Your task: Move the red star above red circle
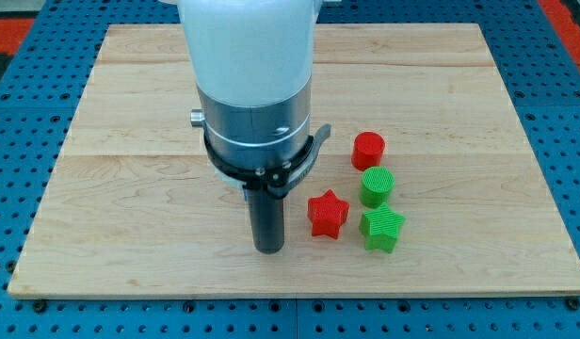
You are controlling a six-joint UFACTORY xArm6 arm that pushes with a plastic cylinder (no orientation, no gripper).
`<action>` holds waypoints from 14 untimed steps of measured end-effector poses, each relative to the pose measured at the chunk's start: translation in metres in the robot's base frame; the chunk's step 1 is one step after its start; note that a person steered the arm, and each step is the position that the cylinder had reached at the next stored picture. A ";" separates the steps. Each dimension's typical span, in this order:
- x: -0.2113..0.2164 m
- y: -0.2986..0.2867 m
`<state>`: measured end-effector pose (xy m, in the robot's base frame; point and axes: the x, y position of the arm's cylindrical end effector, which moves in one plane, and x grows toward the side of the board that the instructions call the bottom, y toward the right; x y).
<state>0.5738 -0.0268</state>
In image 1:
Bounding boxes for red cylinder block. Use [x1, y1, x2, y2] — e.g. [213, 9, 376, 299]
[351, 131, 385, 171]

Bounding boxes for light wooden board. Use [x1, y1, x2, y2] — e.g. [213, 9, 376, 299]
[8, 24, 580, 299]

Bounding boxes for red star block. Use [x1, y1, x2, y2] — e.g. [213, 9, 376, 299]
[307, 189, 350, 239]

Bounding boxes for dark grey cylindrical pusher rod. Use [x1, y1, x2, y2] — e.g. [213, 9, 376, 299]
[246, 190, 284, 254]

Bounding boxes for green cylinder block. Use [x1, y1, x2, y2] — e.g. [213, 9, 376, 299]
[359, 167, 395, 208]

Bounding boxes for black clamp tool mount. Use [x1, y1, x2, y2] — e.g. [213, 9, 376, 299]
[204, 124, 331, 199]

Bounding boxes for green star block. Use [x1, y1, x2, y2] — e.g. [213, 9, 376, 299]
[359, 202, 406, 253]

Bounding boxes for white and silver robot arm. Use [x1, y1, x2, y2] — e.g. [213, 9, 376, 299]
[173, 0, 330, 254]

